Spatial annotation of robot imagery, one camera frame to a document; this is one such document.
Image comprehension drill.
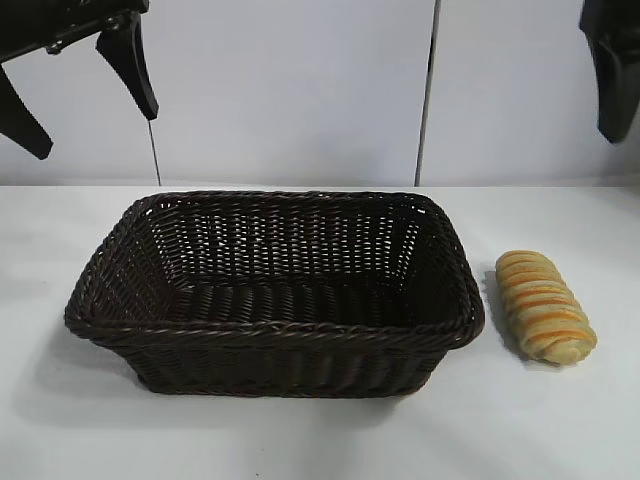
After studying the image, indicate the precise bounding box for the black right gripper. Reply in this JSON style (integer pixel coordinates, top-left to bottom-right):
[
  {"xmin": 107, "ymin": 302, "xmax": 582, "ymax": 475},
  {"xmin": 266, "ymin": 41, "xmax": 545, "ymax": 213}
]
[{"xmin": 579, "ymin": 0, "xmax": 640, "ymax": 146}]

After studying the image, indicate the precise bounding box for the thin grey hanging cable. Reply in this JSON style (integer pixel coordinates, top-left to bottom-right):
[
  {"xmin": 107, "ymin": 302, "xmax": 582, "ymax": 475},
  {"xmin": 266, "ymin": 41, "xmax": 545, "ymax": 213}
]
[{"xmin": 147, "ymin": 118, "xmax": 162, "ymax": 185}]

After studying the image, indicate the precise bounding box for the long striped bread roll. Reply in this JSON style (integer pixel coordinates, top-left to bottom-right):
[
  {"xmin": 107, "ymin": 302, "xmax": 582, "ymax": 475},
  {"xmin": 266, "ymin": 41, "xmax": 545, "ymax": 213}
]
[{"xmin": 494, "ymin": 251, "xmax": 599, "ymax": 365}]

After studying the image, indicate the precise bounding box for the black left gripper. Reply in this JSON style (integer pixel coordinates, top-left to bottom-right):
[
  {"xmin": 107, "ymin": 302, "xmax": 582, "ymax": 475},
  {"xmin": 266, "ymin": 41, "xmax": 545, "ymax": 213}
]
[{"xmin": 0, "ymin": 0, "xmax": 161, "ymax": 162}]

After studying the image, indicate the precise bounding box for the dark brown wicker basket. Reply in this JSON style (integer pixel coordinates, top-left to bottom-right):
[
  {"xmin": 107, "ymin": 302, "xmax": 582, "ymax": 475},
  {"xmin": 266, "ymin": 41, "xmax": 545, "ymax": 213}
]
[{"xmin": 63, "ymin": 189, "xmax": 486, "ymax": 399}]

